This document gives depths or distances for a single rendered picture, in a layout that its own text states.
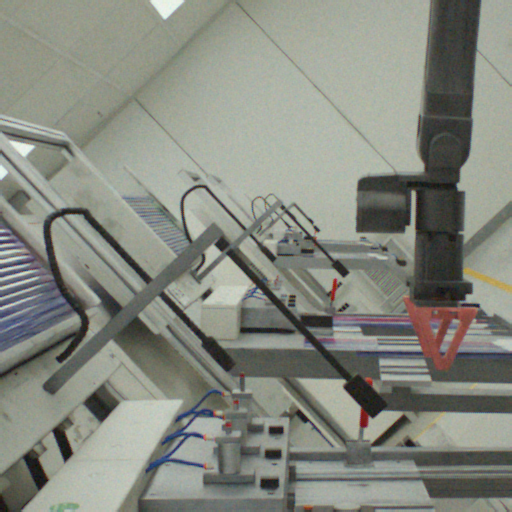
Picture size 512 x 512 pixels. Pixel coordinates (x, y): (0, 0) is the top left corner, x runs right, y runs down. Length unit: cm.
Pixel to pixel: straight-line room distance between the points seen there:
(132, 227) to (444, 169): 114
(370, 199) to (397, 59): 764
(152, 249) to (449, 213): 110
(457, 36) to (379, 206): 21
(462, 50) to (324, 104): 757
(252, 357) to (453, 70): 104
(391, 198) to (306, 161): 752
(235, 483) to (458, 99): 49
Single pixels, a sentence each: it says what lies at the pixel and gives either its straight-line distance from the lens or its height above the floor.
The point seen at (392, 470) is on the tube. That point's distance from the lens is 122.
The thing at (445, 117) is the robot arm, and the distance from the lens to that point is 115.
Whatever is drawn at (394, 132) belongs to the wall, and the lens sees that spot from 873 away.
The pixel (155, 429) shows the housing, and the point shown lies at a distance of 114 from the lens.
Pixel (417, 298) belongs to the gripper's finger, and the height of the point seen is 114.
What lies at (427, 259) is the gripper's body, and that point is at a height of 116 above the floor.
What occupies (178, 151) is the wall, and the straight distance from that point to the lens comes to 875.
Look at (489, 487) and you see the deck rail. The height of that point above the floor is 88.
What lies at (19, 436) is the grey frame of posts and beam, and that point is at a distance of 92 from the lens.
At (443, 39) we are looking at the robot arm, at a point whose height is 133.
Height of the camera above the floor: 130
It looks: 1 degrees down
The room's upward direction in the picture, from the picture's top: 43 degrees counter-clockwise
